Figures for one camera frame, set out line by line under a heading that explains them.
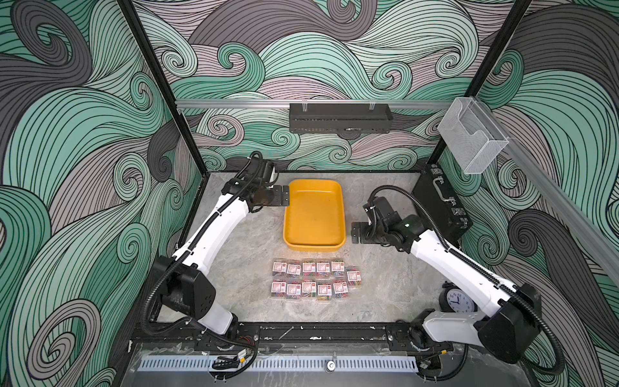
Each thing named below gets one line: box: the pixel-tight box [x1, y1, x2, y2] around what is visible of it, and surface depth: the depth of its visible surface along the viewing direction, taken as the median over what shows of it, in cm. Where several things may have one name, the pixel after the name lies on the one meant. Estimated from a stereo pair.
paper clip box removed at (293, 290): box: [286, 281, 302, 300], surface depth 83 cm
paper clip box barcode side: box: [331, 261, 345, 272], surface depth 88 cm
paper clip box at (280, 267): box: [272, 262, 288, 274], surface depth 88 cm
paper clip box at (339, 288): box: [332, 281, 349, 295], surface depth 83 cm
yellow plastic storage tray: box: [282, 178, 346, 253], surface depth 105 cm
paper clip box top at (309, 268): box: [302, 260, 317, 278], surface depth 87 cm
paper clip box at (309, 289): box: [301, 281, 317, 299], surface depth 83 cm
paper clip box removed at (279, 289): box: [270, 279, 287, 299], surface depth 83 cm
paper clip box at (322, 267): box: [315, 262, 331, 273], surface depth 88 cm
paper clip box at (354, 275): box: [344, 266, 362, 289], surface depth 85 cm
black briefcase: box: [411, 162, 474, 248], surface depth 83 cm
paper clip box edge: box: [317, 282, 333, 302], surface depth 82 cm
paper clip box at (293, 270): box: [286, 263, 302, 279], surface depth 87 cm
